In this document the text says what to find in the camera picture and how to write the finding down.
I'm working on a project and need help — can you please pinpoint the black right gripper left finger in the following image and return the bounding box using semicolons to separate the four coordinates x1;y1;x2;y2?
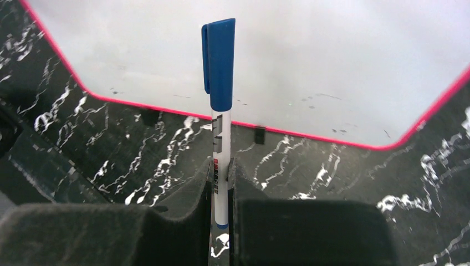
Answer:
1;160;212;265

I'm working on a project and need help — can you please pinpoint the black whiteboard stand foot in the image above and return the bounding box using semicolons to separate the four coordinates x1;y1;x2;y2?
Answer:
254;127;266;145

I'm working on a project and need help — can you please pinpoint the pink framed whiteboard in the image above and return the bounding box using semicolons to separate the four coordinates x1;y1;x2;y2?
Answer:
22;1;469;150

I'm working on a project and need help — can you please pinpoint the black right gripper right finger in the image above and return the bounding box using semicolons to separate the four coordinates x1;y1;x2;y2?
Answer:
228;159;399;265

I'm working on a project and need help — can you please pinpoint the blue marker cap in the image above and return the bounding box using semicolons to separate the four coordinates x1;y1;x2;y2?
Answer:
201;18;236;112

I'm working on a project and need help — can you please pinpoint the white whiteboard marker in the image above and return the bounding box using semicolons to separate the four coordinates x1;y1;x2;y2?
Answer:
212;110;231;229

